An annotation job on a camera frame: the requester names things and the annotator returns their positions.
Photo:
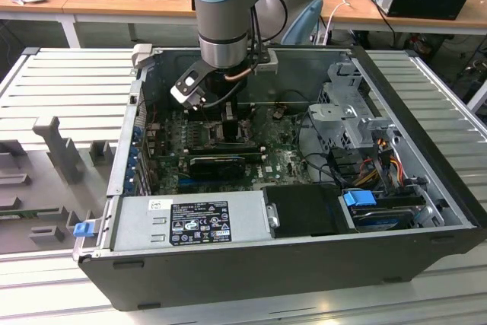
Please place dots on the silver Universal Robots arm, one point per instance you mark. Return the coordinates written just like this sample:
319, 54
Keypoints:
220, 16

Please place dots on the black RAM slot row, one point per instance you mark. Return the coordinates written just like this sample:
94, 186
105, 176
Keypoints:
214, 115
228, 152

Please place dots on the black graphics card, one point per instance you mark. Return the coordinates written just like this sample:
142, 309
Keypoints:
217, 169

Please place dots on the green motherboard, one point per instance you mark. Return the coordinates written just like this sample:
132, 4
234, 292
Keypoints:
274, 157

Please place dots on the pale blue chair back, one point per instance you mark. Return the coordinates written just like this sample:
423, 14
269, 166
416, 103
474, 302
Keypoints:
306, 24

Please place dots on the silver drive cage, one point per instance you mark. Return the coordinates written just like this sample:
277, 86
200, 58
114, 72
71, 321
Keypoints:
331, 112

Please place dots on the black plastic air shroud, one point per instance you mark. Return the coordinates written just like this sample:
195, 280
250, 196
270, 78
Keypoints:
304, 211

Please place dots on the hard disk in blue carrier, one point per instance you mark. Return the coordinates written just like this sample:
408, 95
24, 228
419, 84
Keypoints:
359, 199

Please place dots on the silver power supply unit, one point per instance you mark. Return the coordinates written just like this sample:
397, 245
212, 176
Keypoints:
133, 233

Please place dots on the black open PC case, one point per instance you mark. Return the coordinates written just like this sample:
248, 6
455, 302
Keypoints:
266, 275

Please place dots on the blue case latch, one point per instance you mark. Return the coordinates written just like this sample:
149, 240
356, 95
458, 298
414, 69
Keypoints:
83, 230

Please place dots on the gray parts rack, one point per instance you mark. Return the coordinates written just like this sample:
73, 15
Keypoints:
38, 180

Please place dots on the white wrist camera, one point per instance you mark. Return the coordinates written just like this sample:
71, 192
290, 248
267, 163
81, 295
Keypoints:
186, 89

